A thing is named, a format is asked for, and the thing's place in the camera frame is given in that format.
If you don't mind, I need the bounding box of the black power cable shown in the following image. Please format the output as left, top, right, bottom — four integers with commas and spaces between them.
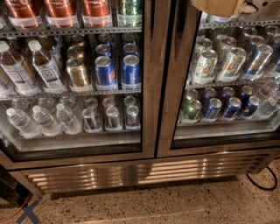
245, 165, 279, 193

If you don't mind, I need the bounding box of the blue pepsi can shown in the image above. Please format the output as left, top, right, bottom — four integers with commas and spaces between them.
122, 54, 142, 89
94, 56, 117, 91

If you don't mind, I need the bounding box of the green can bottom shelf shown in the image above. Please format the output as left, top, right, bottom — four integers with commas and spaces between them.
181, 100, 201, 123

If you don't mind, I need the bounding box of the steel fridge base grille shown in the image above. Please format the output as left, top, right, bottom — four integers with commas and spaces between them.
10, 147, 280, 196

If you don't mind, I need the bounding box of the tea bottle white cap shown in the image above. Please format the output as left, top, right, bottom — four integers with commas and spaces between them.
28, 40, 67, 94

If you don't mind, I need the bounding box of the red coke bottle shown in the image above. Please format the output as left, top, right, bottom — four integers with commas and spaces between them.
4, 0, 42, 30
82, 0, 111, 27
44, 0, 77, 28

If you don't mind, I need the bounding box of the red Coke bottle middle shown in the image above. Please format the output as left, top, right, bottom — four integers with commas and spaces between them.
44, 0, 77, 28

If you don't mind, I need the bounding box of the blue tape cross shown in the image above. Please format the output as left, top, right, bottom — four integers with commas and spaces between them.
16, 196, 43, 224

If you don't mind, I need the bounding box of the water bottle middle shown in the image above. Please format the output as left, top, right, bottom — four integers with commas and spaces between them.
32, 106, 62, 137

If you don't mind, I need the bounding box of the orange cable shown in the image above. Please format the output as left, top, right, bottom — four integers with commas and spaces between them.
0, 192, 32, 222

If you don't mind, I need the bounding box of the silver blue can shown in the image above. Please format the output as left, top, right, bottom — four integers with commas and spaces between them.
242, 44, 273, 81

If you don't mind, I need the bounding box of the white 7Up can right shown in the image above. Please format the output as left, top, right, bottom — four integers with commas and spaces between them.
216, 47, 247, 82

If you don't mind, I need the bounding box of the blue can bottom left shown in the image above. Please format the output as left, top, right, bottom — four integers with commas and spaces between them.
202, 98, 222, 122

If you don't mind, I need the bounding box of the small silver can middle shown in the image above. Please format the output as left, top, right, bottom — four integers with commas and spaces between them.
106, 106, 122, 131

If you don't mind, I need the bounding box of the water bottle right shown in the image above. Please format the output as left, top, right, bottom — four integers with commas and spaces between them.
56, 103, 81, 135

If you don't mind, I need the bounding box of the white 7Up can left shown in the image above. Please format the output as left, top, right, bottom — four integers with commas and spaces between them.
192, 50, 218, 85

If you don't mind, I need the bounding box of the small silver can right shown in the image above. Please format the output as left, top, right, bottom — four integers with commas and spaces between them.
125, 105, 140, 130

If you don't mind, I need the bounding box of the front blue Pepsi can left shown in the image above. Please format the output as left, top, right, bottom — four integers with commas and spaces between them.
94, 56, 117, 91

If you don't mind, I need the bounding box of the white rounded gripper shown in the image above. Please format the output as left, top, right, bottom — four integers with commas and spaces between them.
191, 0, 280, 21

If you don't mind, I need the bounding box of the white 7up can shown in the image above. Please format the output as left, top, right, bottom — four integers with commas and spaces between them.
192, 50, 218, 85
216, 47, 247, 82

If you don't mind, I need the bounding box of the water bottle left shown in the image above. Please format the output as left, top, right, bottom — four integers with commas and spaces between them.
6, 108, 41, 138

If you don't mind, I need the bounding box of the red Coke bottle left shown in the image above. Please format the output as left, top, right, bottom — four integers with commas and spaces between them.
4, 0, 42, 30

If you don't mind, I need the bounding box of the steel fridge door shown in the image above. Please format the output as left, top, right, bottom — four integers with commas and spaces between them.
0, 0, 169, 171
157, 0, 280, 158

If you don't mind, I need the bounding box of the front blue Pepsi can right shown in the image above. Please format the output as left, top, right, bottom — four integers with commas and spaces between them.
122, 54, 142, 89

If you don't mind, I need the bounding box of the small silver can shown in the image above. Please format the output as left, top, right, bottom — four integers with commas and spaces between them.
106, 106, 122, 131
82, 108, 102, 133
125, 105, 140, 130

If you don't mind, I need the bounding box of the water bottle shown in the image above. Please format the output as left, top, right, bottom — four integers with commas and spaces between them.
32, 106, 62, 137
56, 103, 81, 135
6, 108, 41, 138

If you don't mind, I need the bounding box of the green soda bottle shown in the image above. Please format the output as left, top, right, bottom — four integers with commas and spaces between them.
118, 0, 143, 27

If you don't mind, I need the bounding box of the front gold can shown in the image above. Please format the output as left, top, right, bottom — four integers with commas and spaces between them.
66, 58, 93, 93

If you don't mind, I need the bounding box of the red Coke bottle right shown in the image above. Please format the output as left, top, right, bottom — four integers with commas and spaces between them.
82, 0, 111, 27

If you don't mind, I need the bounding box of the blue can bottom right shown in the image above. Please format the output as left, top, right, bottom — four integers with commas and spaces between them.
221, 97, 242, 121

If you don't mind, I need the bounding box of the tea bottle far left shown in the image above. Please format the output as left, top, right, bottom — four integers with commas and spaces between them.
0, 41, 39, 96

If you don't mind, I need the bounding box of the small silver can left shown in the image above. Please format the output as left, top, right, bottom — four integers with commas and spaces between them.
82, 108, 102, 133

